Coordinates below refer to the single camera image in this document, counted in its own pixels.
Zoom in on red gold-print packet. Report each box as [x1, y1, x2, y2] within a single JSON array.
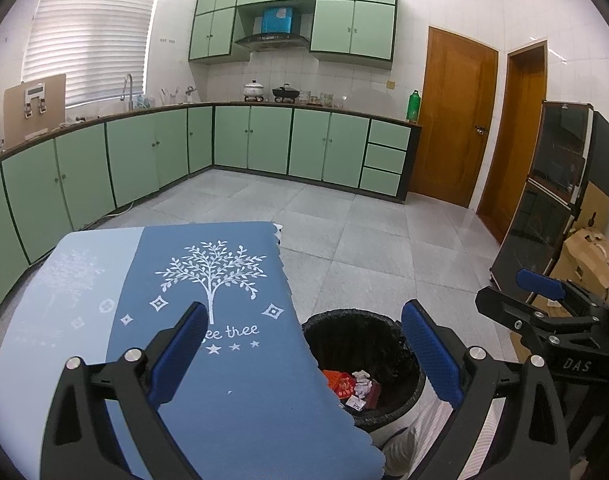
[[323, 369, 355, 401]]

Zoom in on white striped cloth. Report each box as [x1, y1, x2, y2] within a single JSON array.
[[382, 395, 460, 478]]

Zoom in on blue tree-print tablecloth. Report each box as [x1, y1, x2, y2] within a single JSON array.
[[0, 221, 388, 480]]

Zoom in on small white device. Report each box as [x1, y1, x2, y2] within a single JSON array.
[[23, 82, 48, 120]]

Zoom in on cardboard box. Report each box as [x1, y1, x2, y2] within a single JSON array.
[[532, 180, 609, 311]]

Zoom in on narrow wooden door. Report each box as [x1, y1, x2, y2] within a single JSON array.
[[476, 39, 549, 246]]

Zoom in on white window blind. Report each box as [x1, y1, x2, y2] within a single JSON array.
[[22, 0, 162, 110]]

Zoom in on wide wooden door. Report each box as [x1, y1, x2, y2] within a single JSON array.
[[409, 26, 500, 209]]

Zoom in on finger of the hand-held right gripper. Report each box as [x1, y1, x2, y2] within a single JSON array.
[[475, 286, 605, 346], [515, 268, 609, 311]]

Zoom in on black trash bin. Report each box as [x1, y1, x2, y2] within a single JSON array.
[[301, 310, 428, 433]]

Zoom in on green wall cabinets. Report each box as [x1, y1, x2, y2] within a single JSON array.
[[188, 0, 399, 70]]

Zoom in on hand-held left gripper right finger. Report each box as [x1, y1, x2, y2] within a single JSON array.
[[401, 300, 570, 480]]

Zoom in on green base kitchen cabinets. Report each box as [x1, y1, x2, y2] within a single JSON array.
[[0, 101, 423, 308]]

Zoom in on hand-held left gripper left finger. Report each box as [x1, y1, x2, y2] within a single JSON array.
[[39, 301, 208, 480]]

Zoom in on black range hood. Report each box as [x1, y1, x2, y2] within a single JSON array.
[[234, 32, 309, 53]]

